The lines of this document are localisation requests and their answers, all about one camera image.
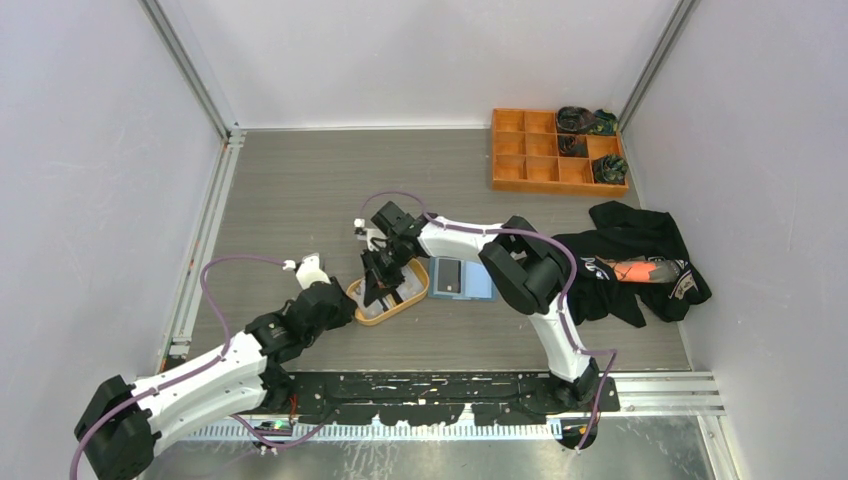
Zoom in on green patterned rolled sock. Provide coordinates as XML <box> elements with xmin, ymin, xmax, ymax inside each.
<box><xmin>590</xmin><ymin>109</ymin><xmax>619</xmax><ymax>136</ymax></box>

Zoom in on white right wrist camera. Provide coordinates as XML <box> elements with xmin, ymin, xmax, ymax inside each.
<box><xmin>353</xmin><ymin>218</ymin><xmax>386</xmax><ymax>251</ymax></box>

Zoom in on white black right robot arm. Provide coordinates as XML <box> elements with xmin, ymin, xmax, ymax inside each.
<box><xmin>354</xmin><ymin>202</ymin><xmax>600</xmax><ymax>411</ymax></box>

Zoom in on orange compartment organizer box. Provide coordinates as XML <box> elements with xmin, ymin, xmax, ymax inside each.
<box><xmin>490</xmin><ymin>108</ymin><xmax>630</xmax><ymax>198</ymax></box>

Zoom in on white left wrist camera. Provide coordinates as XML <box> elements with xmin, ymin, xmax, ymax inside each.
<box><xmin>282</xmin><ymin>253</ymin><xmax>330</xmax><ymax>290</ymax></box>

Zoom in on blue leather card holder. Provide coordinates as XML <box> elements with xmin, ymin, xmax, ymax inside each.
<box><xmin>428</xmin><ymin>257</ymin><xmax>497</xmax><ymax>301</ymax></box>

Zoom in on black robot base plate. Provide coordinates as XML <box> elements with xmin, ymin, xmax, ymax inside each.
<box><xmin>250</xmin><ymin>371</ymin><xmax>620</xmax><ymax>427</ymax></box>

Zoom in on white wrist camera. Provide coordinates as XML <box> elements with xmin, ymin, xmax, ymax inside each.
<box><xmin>282</xmin><ymin>253</ymin><xmax>330</xmax><ymax>290</ymax></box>
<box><xmin>353</xmin><ymin>218</ymin><xmax>386</xmax><ymax>251</ymax></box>

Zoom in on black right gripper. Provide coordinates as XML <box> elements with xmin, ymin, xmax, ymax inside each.
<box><xmin>361</xmin><ymin>238</ymin><xmax>410</xmax><ymax>308</ymax></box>

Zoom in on white striped card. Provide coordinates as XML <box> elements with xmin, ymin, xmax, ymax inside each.
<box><xmin>360</xmin><ymin>265</ymin><xmax>426</xmax><ymax>319</ymax></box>

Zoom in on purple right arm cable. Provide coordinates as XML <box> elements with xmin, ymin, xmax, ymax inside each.
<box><xmin>357</xmin><ymin>191</ymin><xmax>619</xmax><ymax>453</ymax></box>

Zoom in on green black rolled sock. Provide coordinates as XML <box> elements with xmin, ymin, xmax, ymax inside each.
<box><xmin>591</xmin><ymin>154</ymin><xmax>629</xmax><ymax>185</ymax></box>

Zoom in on orange oval plastic tray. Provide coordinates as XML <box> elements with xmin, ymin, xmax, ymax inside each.
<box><xmin>346</xmin><ymin>259</ymin><xmax>430</xmax><ymax>326</ymax></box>

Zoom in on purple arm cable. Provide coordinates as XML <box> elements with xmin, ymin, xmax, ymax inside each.
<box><xmin>357</xmin><ymin>191</ymin><xmax>619</xmax><ymax>453</ymax></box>
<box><xmin>69</xmin><ymin>254</ymin><xmax>333</xmax><ymax>480</ymax></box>

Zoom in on black t-shirt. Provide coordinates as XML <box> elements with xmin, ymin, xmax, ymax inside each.
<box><xmin>554</xmin><ymin>201</ymin><xmax>712</xmax><ymax>328</ymax></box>

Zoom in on aluminium frame rail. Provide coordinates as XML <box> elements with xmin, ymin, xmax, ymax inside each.
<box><xmin>122</xmin><ymin>372</ymin><xmax>727</xmax><ymax>442</ymax></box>

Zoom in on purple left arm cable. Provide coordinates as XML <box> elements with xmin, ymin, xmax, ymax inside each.
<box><xmin>69</xmin><ymin>254</ymin><xmax>333</xmax><ymax>480</ymax></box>

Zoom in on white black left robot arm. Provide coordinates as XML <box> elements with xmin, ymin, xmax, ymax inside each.
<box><xmin>70</xmin><ymin>279</ymin><xmax>357</xmax><ymax>479</ymax></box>

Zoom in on black sock in compartment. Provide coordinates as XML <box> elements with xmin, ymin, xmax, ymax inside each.
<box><xmin>557</xmin><ymin>134</ymin><xmax>588</xmax><ymax>158</ymax></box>

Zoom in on dark rolled sock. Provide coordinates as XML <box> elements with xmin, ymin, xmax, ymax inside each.
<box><xmin>555</xmin><ymin>106</ymin><xmax>597</xmax><ymax>134</ymax></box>

